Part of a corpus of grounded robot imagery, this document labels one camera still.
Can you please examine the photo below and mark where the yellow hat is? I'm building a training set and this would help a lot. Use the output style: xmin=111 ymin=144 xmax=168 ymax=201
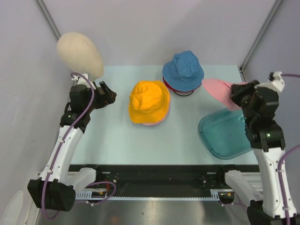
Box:
xmin=128 ymin=80 xmax=171 ymax=124

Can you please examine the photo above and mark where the pink bucket hat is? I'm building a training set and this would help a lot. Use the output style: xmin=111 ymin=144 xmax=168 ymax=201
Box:
xmin=143 ymin=107 xmax=170 ymax=126

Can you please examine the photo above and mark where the red bucket hat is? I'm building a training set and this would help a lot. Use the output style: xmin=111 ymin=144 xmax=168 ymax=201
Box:
xmin=163 ymin=78 xmax=202 ymax=93

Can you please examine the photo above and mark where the blue hat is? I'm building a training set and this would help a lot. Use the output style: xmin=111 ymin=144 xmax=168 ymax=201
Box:
xmin=162 ymin=51 xmax=204 ymax=91

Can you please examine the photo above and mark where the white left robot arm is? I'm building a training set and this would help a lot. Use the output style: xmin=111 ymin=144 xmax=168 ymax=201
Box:
xmin=27 ymin=81 xmax=117 ymax=211

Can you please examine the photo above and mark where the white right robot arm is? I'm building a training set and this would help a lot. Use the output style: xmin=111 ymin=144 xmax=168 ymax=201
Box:
xmin=216 ymin=80 xmax=300 ymax=225

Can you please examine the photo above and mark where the beige mannequin head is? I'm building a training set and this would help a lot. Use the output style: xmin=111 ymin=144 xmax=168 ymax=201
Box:
xmin=56 ymin=32 xmax=104 ymax=81

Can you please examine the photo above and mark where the teal plastic basket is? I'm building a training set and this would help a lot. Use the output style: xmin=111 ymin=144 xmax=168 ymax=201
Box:
xmin=198 ymin=108 xmax=251 ymax=160

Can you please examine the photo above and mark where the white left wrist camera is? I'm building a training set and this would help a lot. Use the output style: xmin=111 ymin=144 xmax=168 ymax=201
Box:
xmin=70 ymin=73 xmax=96 ymax=89

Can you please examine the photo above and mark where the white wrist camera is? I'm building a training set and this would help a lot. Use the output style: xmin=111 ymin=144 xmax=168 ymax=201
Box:
xmin=70 ymin=73 xmax=96 ymax=89
xmin=255 ymin=71 xmax=285 ymax=93

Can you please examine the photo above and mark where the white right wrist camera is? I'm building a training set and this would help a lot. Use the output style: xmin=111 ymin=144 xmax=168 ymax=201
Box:
xmin=255 ymin=71 xmax=285 ymax=93

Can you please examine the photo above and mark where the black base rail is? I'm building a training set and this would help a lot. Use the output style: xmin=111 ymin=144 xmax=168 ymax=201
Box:
xmin=67 ymin=165 xmax=261 ymax=200

